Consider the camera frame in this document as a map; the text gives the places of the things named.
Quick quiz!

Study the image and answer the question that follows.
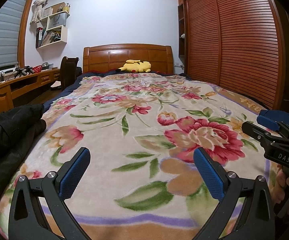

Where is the black binder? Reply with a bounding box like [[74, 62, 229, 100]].
[[36, 27, 43, 48]]

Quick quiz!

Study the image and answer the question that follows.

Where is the wooden window frame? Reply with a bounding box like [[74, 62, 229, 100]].
[[17, 0, 38, 68]]

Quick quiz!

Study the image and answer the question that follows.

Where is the dark brown chair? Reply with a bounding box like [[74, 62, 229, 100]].
[[51, 56, 82, 92]]

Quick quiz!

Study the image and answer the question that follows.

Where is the dark padded jacket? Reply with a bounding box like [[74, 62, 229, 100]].
[[0, 119, 47, 205]]

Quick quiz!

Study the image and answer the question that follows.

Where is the white wall shelf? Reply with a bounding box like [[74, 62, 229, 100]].
[[34, 2, 71, 49]]

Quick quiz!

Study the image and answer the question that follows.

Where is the black button coat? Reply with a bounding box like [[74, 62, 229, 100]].
[[0, 104, 45, 153]]

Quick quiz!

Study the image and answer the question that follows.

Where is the wooden louvered wardrobe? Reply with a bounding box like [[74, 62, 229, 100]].
[[177, 0, 289, 115]]

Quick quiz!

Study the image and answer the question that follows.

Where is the stack of books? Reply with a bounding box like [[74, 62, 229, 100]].
[[41, 30, 62, 46]]

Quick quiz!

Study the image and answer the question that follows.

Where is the wooden bed headboard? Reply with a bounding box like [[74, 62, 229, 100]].
[[83, 44, 174, 74]]

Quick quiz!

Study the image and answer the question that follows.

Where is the white paper bag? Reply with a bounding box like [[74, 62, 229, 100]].
[[46, 13, 67, 30]]

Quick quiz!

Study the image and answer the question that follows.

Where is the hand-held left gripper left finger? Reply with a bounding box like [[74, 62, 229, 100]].
[[8, 147, 91, 240]]

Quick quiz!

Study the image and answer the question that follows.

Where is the floral blanket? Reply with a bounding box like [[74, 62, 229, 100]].
[[0, 74, 285, 240]]

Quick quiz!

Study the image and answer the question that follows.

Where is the black device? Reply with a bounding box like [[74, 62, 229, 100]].
[[14, 66, 33, 77]]

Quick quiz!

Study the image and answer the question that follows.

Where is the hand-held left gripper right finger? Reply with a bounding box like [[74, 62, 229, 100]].
[[193, 147, 275, 240]]

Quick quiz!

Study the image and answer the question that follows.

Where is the grey window blind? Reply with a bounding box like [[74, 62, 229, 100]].
[[0, 0, 32, 72]]

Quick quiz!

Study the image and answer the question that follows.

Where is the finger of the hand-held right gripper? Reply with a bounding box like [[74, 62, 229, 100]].
[[242, 121, 281, 146], [257, 109, 289, 133]]

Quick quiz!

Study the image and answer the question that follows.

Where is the yellow plush toy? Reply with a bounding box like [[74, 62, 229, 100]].
[[116, 59, 152, 73]]

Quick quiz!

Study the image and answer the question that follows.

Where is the tied beige curtain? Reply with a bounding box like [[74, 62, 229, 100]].
[[31, 0, 57, 23]]

